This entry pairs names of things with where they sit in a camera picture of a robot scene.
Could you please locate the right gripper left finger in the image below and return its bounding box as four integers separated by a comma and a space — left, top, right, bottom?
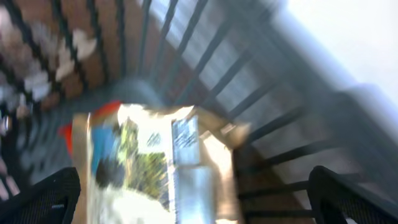
1, 167, 81, 224

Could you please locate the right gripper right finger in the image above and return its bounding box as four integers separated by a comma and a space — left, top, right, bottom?
307, 166, 397, 224

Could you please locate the orange spaghetti packet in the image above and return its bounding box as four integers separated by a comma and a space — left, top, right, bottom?
58, 100, 122, 156

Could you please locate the grey plastic basket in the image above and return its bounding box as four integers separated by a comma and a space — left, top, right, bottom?
1, 1, 397, 223

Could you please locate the gold rice bag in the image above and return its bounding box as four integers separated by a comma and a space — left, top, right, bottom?
72, 104, 249, 223

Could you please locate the brown mushroom snack bag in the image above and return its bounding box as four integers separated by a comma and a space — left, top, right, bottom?
1, 1, 98, 119

